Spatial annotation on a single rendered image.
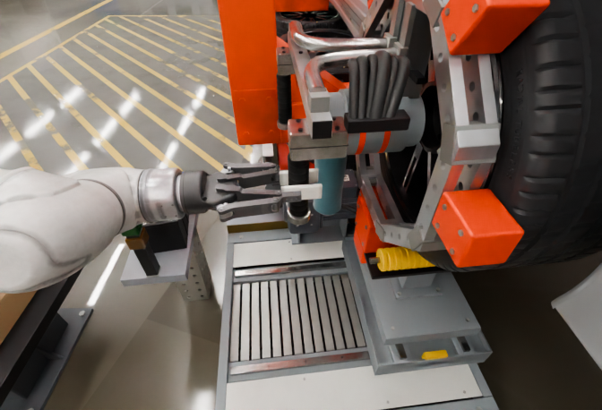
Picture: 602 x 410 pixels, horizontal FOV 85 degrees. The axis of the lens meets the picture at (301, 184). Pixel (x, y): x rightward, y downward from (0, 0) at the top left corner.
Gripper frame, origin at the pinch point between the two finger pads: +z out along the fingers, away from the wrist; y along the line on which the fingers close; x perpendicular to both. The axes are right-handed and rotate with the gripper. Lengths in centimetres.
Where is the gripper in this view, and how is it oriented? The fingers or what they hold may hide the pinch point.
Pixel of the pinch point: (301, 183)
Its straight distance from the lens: 58.4
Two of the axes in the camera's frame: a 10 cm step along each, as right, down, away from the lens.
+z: 9.9, -0.7, 0.8
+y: 1.1, 6.5, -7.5
